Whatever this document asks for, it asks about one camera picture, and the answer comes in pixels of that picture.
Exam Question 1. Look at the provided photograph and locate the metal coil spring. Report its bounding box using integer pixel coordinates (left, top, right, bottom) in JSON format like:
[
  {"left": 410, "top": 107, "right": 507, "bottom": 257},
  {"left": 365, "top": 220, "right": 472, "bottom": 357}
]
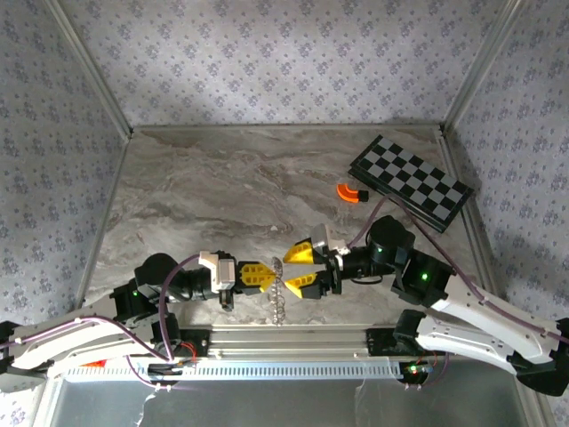
[{"left": 266, "top": 256, "right": 288, "bottom": 328}]

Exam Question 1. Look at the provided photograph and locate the folded black white chessboard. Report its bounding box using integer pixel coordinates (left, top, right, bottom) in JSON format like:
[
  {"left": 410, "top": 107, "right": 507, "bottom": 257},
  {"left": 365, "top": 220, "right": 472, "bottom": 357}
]
[{"left": 348, "top": 134, "right": 475, "bottom": 235}]

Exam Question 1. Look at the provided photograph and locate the orange curved plastic piece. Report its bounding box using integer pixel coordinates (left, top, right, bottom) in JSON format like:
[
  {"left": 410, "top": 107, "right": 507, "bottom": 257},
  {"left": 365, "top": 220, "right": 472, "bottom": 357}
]
[{"left": 336, "top": 182, "right": 370, "bottom": 205}]

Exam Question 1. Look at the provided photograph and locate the grey metal sheet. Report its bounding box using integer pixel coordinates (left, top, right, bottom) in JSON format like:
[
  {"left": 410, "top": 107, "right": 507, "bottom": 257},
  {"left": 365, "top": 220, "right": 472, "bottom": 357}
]
[{"left": 44, "top": 377, "right": 534, "bottom": 427}]

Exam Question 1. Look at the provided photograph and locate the small circuit board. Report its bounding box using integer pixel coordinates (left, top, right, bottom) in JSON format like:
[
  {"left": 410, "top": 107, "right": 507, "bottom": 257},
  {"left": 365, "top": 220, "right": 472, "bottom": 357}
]
[{"left": 402, "top": 362, "right": 435, "bottom": 384}]

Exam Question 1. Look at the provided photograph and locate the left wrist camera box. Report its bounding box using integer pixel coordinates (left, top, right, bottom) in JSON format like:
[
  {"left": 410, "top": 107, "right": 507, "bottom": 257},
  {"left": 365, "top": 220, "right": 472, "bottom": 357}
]
[{"left": 212, "top": 256, "right": 236, "bottom": 294}]

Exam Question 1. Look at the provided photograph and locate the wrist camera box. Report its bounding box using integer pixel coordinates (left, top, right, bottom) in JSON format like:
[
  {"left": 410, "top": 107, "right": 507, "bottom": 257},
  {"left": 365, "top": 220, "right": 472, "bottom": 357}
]
[
  {"left": 212, "top": 256, "right": 236, "bottom": 294},
  {"left": 310, "top": 223, "right": 350, "bottom": 257}
]

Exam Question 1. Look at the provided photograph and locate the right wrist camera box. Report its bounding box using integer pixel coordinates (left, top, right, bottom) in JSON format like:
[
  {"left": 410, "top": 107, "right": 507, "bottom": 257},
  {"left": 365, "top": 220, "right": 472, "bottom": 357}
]
[{"left": 310, "top": 223, "right": 350, "bottom": 257}]

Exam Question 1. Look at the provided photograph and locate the aluminium arm base rail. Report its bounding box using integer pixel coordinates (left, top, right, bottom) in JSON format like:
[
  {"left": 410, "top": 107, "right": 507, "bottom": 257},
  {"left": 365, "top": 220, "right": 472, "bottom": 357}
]
[{"left": 181, "top": 323, "right": 404, "bottom": 359}]

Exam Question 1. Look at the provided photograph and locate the aluminium frame rail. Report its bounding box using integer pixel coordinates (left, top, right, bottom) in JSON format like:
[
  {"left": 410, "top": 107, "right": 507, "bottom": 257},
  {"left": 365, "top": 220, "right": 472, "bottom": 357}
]
[
  {"left": 437, "top": 126, "right": 557, "bottom": 427},
  {"left": 131, "top": 124, "right": 445, "bottom": 133},
  {"left": 66, "top": 131, "right": 133, "bottom": 324}
]

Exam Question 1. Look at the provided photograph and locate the white slotted cable duct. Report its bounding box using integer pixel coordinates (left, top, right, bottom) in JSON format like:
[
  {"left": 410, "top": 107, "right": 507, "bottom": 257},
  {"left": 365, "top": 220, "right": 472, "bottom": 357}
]
[{"left": 66, "top": 358, "right": 404, "bottom": 382}]

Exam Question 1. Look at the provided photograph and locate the black cable connector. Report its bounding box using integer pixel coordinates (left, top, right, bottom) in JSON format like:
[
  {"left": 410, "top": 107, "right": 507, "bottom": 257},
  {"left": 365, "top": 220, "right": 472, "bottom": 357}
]
[{"left": 148, "top": 362, "right": 196, "bottom": 378}]

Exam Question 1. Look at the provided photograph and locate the aluminium frame post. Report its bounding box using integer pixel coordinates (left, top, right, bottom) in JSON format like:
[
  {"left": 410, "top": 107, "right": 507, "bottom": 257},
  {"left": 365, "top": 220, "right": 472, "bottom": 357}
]
[
  {"left": 43, "top": 0, "right": 134, "bottom": 138},
  {"left": 439, "top": 0, "right": 525, "bottom": 134}
]

